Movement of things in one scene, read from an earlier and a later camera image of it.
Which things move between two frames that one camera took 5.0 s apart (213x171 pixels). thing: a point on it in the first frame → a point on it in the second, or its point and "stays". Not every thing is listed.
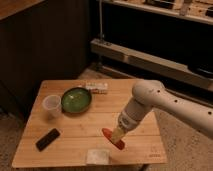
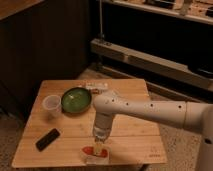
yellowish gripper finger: (117, 134) → (98, 148)
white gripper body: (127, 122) → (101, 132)
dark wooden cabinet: (41, 40) stays
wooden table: (69, 118) stays
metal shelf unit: (167, 41) stays
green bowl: (76, 100) stays
